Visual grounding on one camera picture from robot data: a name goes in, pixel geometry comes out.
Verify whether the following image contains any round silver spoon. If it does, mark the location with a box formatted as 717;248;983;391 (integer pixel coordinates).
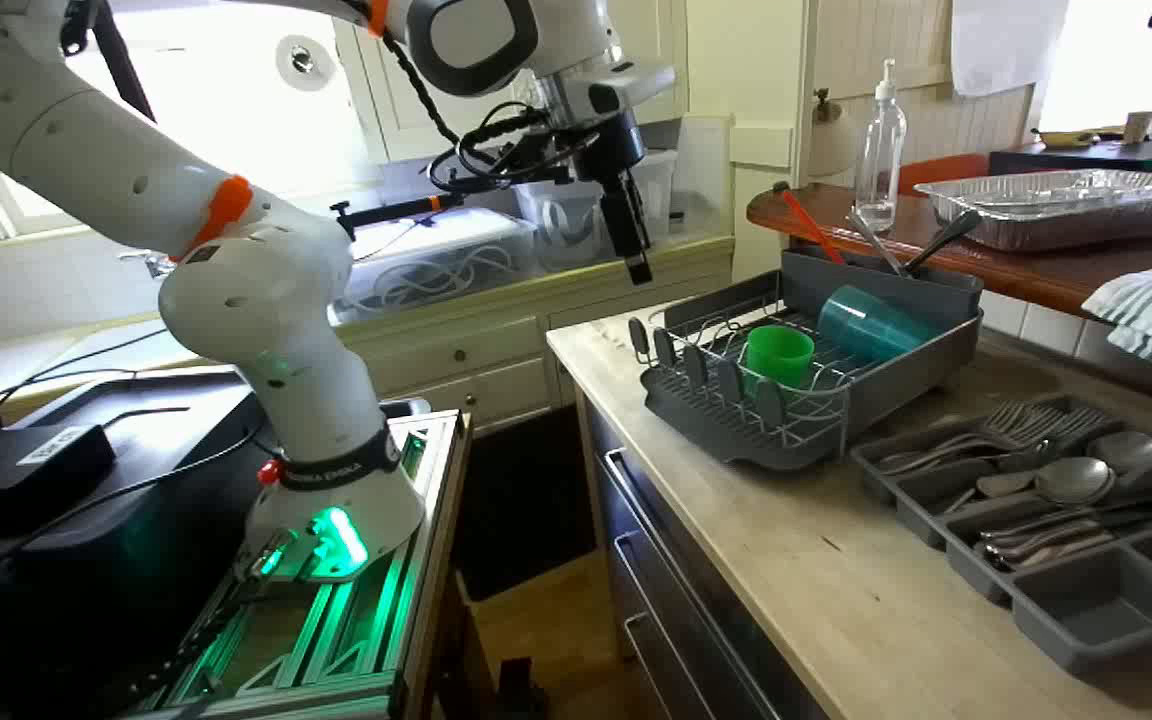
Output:
1083;429;1152;473

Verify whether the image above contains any aluminium robot base cart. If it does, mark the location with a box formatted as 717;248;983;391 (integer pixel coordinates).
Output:
118;402;475;720

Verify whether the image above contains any silver fork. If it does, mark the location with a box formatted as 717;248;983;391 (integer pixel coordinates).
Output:
988;397;1110;454
880;421;1006;480

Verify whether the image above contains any grey cutlery tray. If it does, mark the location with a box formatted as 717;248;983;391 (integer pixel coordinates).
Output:
846;388;1152;676

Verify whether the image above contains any orange spatula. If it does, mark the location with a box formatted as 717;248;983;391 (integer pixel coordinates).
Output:
767;180;858;262

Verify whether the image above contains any red-orange chair back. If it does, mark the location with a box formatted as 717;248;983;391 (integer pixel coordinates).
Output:
896;148;991;193

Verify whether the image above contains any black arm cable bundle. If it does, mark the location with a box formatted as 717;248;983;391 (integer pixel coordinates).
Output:
370;21;499;193

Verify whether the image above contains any large silver spoon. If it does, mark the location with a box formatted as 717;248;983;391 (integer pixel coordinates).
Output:
939;453;1121;519

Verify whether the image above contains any large clear bin with cables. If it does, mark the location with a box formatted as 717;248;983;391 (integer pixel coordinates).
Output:
330;203;534;321

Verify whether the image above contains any steel drawer kitchen island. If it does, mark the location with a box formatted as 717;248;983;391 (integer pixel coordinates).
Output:
573;397;830;720

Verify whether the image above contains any large black controller case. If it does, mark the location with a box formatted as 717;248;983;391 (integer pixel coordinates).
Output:
0;372;280;711

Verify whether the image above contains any plain black tripod pole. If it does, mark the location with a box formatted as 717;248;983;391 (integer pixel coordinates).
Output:
60;0;158;124

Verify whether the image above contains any silver table knife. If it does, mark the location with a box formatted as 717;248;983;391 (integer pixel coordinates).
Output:
975;503;1152;552
988;527;1140;576

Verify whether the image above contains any white lower cabinet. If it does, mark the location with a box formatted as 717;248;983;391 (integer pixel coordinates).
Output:
330;235;739;438

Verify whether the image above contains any clear soap pump bottle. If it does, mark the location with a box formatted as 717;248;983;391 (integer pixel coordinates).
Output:
851;55;913;240

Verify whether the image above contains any grey dish rack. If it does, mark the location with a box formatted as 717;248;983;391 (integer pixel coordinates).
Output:
634;248;988;477

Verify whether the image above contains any flat black box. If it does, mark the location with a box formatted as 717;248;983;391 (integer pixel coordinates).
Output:
0;421;118;544

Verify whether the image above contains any teal plastic cup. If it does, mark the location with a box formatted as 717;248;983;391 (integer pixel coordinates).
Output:
813;278;937;372

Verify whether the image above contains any small silver spoon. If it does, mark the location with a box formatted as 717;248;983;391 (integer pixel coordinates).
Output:
971;465;1049;503

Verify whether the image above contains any black long-handled utensil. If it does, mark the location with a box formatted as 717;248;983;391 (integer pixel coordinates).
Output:
902;209;988;278

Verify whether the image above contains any green plastic cup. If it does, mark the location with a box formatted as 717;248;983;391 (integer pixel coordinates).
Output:
737;321;821;397

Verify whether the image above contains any black stand with orange clips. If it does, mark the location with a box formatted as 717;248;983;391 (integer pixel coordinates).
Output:
328;180;526;240

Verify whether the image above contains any small clear plastic bin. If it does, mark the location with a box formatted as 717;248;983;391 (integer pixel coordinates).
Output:
509;145;680;266

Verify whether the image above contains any aluminium foil tray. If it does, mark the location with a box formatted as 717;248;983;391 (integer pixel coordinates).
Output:
913;164;1152;256

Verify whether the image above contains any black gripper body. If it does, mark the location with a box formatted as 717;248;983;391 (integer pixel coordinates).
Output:
573;109;656;225

